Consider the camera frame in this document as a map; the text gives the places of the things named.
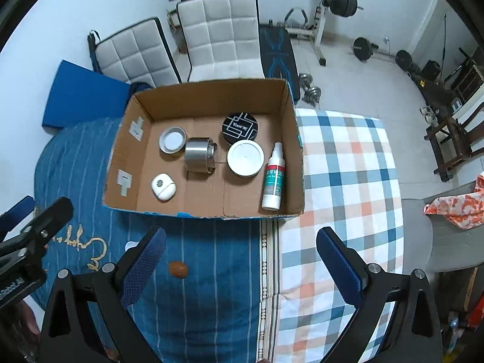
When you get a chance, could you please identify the cardboard box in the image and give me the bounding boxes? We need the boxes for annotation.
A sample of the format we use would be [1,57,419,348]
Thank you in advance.
[101,77,305,221]

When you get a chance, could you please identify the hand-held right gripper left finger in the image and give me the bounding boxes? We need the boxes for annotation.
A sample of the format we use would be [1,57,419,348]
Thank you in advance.
[40,226,168,363]

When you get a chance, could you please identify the metal row handle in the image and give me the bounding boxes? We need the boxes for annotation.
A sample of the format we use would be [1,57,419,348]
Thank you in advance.
[283,8,309,31]

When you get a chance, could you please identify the short barbell with black plates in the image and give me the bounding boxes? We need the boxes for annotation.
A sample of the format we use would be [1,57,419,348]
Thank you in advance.
[351,37,414,71]

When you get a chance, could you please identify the white squat rack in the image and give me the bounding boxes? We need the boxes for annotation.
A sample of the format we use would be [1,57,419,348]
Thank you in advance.
[209,0,340,67]

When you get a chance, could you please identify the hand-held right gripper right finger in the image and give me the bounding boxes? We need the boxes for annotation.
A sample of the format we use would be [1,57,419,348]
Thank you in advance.
[316,227,443,363]

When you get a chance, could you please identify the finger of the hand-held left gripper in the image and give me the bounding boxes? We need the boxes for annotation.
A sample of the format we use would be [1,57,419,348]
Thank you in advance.
[0,196,35,240]
[0,197,74,260]

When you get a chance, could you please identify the dark wooden chair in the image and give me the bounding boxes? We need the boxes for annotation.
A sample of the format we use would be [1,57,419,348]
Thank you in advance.
[424,104,484,182]

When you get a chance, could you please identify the black exercise machine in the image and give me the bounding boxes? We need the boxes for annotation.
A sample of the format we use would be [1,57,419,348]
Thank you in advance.
[440,47,484,96]

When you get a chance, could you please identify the person's left forearm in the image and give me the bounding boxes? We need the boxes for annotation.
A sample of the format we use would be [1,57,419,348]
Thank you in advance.
[0,302,41,349]

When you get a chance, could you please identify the blue foam mat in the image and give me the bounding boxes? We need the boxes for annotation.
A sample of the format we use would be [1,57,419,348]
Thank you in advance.
[41,58,133,131]

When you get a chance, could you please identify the white earbud case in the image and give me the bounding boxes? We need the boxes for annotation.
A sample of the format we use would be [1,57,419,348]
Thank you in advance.
[151,173,177,201]

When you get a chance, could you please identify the orange patterned cloth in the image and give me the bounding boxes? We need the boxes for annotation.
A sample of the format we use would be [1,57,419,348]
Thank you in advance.
[423,172,484,229]

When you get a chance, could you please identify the stainless steel cylinder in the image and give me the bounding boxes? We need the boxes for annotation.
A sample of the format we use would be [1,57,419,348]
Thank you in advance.
[184,137,219,173]

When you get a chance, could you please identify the white quilted chair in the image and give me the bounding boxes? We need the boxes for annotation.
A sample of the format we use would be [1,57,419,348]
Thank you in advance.
[176,0,265,83]
[87,17,182,88]

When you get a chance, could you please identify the grey chair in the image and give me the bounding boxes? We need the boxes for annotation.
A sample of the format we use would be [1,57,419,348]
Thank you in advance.
[401,181,484,273]

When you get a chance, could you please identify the plaid bed sheet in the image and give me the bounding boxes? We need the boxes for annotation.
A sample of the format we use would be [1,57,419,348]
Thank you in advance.
[261,108,405,363]

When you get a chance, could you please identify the blue striped blanket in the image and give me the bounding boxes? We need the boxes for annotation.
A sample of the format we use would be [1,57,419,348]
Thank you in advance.
[33,119,282,363]

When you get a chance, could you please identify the thin black bar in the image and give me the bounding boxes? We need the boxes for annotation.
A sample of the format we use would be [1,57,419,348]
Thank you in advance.
[440,14,448,80]

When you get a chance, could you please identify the black weight bench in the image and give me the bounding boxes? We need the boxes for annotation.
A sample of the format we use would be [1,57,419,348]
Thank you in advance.
[258,26,302,101]

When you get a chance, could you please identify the white spray bottle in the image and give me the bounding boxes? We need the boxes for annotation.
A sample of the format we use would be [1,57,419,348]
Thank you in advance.
[261,142,287,211]

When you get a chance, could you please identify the white round jar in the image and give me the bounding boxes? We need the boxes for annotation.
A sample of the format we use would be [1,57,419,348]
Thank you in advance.
[227,140,265,178]

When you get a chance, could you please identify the black round patterned compact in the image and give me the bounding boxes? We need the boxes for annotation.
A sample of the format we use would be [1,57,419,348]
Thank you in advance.
[221,112,260,145]

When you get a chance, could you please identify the round metal tin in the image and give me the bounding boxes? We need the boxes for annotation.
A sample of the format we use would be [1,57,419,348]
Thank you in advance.
[159,126,187,155]

